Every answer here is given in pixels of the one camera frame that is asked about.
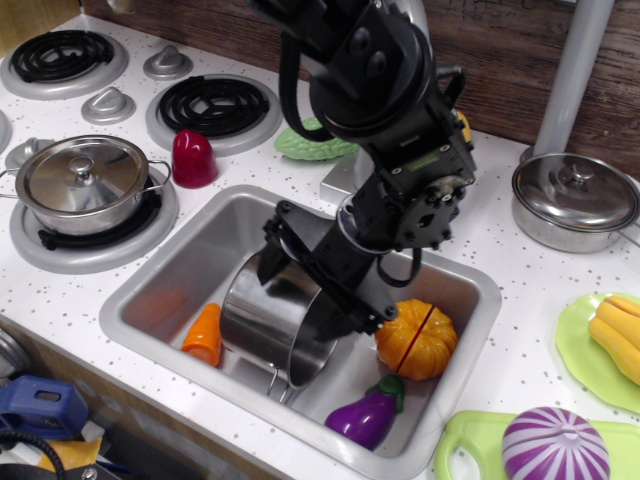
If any lidded steel pot on stove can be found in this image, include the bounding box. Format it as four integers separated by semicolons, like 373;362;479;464
1;135;172;236

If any yellow toy corn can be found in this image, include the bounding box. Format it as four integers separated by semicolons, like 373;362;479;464
456;110;473;146

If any black cable lower left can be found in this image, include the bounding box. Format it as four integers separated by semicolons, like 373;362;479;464
0;428;62;480

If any back right stove burner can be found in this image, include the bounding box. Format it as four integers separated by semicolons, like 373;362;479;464
145;74;282;157

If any red toy pepper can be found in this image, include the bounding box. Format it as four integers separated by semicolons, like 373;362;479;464
172;130;219;189

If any left grey stove knob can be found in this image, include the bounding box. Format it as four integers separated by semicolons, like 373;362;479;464
5;137;54;169

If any orange toy carrot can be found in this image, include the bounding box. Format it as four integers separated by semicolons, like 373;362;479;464
181;303;222;367

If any purple striped toy onion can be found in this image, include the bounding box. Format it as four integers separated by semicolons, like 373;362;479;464
501;407;611;479

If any yellow cloth lower left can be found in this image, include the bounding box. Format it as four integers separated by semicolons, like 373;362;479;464
47;438;102;470

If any yellow toy squash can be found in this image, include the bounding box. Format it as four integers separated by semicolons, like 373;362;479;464
588;295;639;385

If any blue tool below counter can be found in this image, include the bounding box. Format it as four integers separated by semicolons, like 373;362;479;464
1;375;89;440

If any stove burner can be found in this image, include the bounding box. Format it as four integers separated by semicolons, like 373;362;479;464
145;74;282;157
1;30;128;100
9;168;179;274

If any silver toy faucet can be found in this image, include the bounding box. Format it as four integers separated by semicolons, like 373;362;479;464
320;0;430;205

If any grey vertical pole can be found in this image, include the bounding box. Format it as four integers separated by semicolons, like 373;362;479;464
519;0;614;162

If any green toy bitter gourd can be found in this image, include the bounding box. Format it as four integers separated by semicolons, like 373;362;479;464
274;127;360;161

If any green cutting board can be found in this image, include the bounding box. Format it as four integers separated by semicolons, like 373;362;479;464
434;411;639;479

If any back left stove burner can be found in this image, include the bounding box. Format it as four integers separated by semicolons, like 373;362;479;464
1;30;128;100

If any orange toy pumpkin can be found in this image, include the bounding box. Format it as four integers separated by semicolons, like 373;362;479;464
375;299;459;381

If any grey stove knob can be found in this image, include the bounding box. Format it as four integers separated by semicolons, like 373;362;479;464
81;87;136;125
143;45;193;81
5;137;54;169

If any lidded steel pan right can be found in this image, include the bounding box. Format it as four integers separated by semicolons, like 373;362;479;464
511;153;639;254

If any silver sink basin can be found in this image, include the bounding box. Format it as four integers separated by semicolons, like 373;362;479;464
100;186;501;479

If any light green plate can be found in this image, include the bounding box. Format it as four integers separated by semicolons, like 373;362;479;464
555;293;639;417

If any upper grey stove knob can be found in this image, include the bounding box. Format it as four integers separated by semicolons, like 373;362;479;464
143;45;193;81

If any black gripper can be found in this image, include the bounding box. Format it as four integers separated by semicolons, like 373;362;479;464
256;199;399;344

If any lower grey stove knob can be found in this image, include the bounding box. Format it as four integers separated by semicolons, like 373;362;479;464
81;87;136;125

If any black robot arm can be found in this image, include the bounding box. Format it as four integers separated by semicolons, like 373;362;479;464
251;1;475;341

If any purple toy eggplant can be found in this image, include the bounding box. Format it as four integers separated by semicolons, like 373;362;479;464
324;375;405;451

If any front stove burner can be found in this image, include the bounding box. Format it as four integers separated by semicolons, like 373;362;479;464
9;168;179;274

